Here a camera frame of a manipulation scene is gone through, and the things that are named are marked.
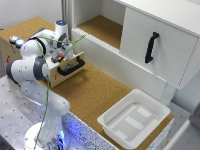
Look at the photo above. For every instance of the wooden drawer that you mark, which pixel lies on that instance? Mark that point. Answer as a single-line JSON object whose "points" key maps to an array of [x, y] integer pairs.
{"points": [[63, 77]]}

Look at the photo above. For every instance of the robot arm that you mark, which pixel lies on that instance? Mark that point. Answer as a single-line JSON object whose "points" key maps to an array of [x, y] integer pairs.
{"points": [[31, 68]]}

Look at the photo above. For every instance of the wooden drawer box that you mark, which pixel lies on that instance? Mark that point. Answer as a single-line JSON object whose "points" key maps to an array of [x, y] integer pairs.
{"points": [[31, 26]]}

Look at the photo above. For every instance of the red button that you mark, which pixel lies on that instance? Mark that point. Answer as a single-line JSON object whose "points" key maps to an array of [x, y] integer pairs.
{"points": [[13, 38]]}

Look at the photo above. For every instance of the blue button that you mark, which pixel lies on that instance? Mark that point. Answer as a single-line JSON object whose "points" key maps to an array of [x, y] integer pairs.
{"points": [[20, 42]]}

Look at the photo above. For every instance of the white plastic box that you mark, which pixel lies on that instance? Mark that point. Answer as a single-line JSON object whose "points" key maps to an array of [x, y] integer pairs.
{"points": [[133, 120]]}

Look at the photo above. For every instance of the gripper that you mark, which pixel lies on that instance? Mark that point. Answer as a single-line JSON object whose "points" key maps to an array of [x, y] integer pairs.
{"points": [[57, 52]]}

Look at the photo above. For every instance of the white cabinet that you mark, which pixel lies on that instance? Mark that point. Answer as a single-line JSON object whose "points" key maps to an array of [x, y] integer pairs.
{"points": [[110, 65]]}

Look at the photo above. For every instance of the white sliding door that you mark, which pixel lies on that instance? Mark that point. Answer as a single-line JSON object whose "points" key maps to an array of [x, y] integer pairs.
{"points": [[166, 63]]}

